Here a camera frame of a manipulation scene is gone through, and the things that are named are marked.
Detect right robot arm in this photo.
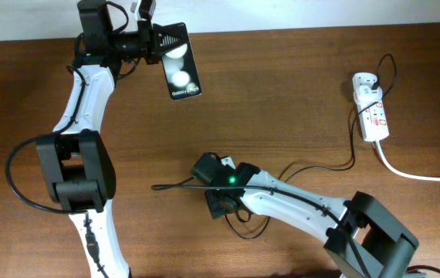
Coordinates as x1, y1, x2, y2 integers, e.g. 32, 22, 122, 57
191, 153, 419, 277

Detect white USB charger plug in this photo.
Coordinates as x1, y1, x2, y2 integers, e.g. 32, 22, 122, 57
354, 85, 383, 105

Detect thin black charging cable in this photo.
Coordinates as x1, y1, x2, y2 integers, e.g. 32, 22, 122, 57
223, 53, 398, 241

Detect white power strip cord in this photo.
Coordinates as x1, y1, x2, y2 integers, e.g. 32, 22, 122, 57
373, 140, 440, 185

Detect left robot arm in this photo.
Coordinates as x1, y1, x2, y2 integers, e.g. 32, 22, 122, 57
36, 1, 201, 277

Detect black smartphone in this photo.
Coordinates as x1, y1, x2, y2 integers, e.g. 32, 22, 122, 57
161, 34, 201, 100

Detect white power strip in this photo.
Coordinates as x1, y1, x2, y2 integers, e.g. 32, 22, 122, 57
352, 73, 389, 142

